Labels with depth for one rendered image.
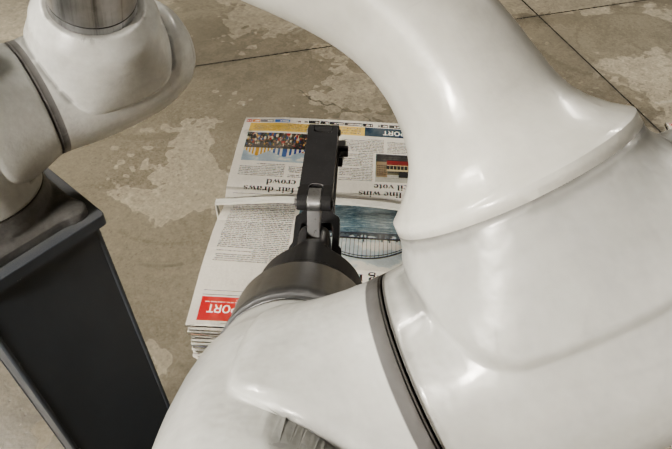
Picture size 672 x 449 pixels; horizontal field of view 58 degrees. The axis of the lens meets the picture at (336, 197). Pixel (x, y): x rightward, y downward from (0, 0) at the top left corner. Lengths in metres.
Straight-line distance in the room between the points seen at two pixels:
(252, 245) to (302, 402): 0.52
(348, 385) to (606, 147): 0.12
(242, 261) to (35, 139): 0.29
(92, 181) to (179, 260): 0.57
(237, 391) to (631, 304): 0.14
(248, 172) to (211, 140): 1.78
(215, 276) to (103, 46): 0.29
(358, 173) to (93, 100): 0.35
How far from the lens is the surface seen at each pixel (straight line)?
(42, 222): 0.91
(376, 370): 0.23
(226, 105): 2.79
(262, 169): 0.84
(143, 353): 1.19
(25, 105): 0.81
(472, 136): 0.22
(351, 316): 0.25
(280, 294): 0.33
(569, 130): 0.22
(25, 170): 0.84
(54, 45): 0.79
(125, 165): 2.58
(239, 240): 0.75
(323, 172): 0.45
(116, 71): 0.79
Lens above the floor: 1.62
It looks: 45 degrees down
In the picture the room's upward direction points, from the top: straight up
